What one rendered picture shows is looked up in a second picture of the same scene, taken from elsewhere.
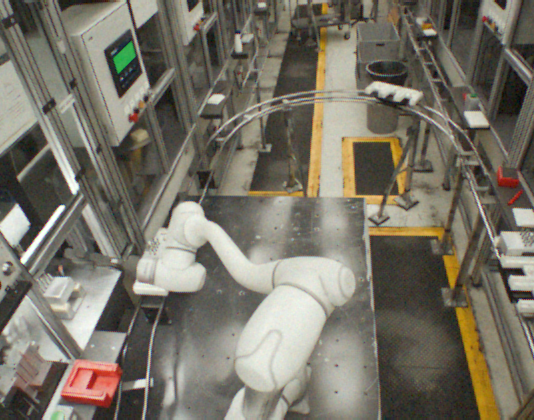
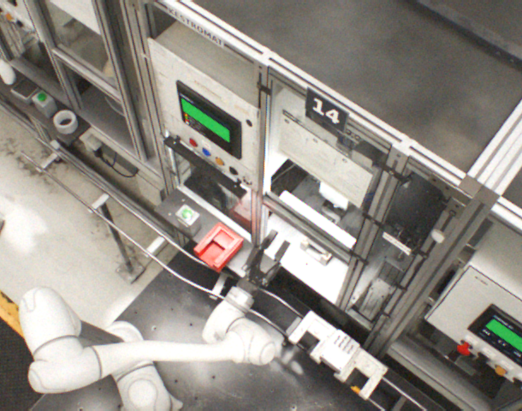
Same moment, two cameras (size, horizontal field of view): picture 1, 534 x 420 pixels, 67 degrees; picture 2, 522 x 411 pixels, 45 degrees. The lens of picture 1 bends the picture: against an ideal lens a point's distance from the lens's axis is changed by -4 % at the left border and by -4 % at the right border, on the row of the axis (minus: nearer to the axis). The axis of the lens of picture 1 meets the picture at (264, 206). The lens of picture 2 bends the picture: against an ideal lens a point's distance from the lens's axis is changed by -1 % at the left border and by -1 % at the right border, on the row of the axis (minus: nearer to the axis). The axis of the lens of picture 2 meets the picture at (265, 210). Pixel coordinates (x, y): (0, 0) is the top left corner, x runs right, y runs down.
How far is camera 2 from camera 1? 168 cm
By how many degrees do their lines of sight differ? 64
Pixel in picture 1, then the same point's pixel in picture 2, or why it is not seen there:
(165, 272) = (220, 308)
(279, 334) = (30, 311)
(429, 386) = not seen: outside the picture
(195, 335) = not seen: hidden behind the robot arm
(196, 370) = not seen: hidden behind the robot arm
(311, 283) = (45, 352)
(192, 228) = (228, 338)
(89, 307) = (305, 265)
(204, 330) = (256, 371)
